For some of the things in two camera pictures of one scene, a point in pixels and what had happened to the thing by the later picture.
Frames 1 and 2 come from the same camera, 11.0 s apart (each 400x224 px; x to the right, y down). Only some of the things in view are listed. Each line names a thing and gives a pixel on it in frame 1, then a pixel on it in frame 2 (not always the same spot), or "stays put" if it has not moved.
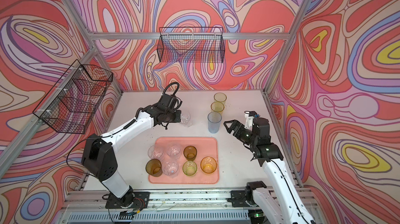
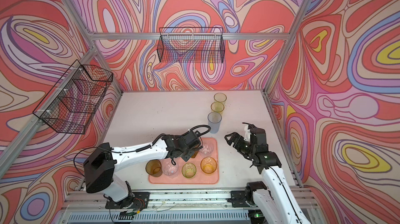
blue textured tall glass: [214, 121] stays put
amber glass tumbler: [208, 164] stays put
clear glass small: [185, 119] to [207, 150]
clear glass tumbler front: [170, 168] stays put
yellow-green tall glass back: [220, 97] stays put
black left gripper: [178, 119] to [187, 158]
